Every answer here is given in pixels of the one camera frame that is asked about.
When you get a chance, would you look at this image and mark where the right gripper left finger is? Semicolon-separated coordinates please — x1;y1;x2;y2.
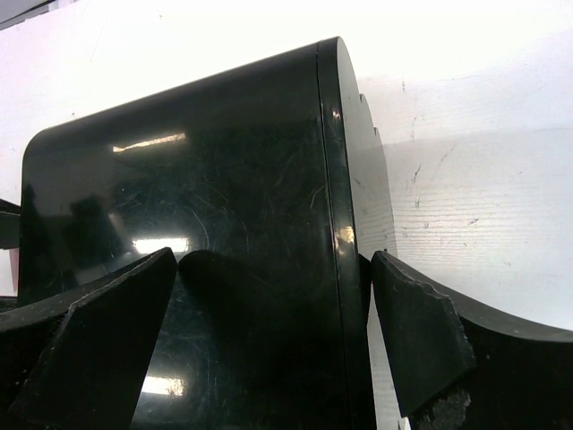
1;248;177;429

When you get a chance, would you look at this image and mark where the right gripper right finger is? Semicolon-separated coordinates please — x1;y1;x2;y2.
371;251;572;429

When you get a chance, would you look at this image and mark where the black drawer organizer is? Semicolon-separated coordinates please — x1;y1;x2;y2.
19;37;389;429

